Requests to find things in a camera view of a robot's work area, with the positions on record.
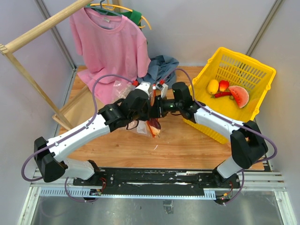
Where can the wooden clothes rack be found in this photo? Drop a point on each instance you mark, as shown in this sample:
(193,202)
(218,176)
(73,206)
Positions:
(30,54)

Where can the blue crumpled cloth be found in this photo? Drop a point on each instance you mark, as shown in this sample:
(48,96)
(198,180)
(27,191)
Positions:
(160,67)

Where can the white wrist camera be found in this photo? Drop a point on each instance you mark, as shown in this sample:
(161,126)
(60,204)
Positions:
(144,86)
(163,88)

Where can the yellow lemon toy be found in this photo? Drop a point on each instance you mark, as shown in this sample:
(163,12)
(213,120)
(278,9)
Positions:
(213,87)

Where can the pink t-shirt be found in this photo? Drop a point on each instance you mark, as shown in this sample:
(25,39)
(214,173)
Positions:
(111,46)

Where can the yellow plastic shopping basket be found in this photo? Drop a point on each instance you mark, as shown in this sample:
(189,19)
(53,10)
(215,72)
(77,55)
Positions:
(233,84)

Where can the red chili pepper toy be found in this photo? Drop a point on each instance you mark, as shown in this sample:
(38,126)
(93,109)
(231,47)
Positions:
(221,94)

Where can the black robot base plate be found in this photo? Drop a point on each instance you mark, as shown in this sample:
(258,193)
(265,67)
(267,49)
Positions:
(157,182)

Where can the green shirt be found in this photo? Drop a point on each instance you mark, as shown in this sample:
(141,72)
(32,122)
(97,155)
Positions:
(134,16)

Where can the grey clothes hanger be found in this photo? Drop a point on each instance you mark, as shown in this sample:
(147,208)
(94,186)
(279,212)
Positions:
(102,11)

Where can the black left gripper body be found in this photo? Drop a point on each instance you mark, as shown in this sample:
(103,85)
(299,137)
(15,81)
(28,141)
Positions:
(144,114)

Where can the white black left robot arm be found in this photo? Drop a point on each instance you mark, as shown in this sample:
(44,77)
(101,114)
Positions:
(54,163)

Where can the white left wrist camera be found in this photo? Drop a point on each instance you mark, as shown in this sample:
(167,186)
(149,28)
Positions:
(144,86)

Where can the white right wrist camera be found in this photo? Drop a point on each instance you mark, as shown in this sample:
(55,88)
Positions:
(163,88)

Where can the yellow clothes hanger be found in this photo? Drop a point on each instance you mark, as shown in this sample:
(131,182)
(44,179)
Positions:
(111,9)

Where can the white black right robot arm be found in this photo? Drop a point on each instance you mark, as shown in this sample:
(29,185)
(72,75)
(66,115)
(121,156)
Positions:
(245,138)

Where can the clear orange zip top bag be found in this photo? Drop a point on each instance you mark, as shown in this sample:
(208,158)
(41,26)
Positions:
(120,91)

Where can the watermelon slice toy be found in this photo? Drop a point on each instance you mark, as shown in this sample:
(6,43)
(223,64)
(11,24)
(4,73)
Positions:
(240,95)

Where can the red yellow mango toy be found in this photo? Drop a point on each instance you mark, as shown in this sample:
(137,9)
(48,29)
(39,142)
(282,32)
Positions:
(223,85)

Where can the aluminium rail frame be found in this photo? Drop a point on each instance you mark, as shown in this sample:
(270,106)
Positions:
(265,181)

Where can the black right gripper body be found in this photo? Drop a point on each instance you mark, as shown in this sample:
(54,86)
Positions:
(163,106)

